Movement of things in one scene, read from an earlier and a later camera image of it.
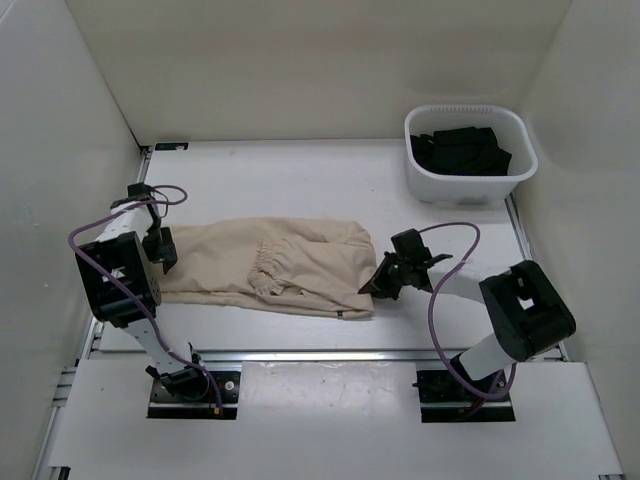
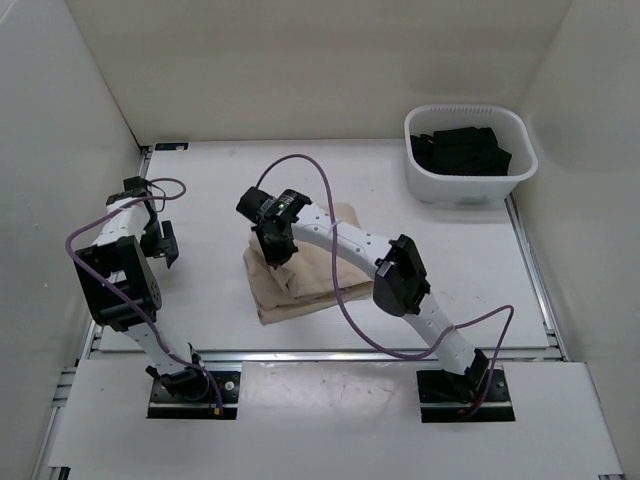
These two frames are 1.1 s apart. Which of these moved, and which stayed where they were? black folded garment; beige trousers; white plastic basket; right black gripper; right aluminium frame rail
Moved: beige trousers; right black gripper
Stayed: right aluminium frame rail; white plastic basket; black folded garment
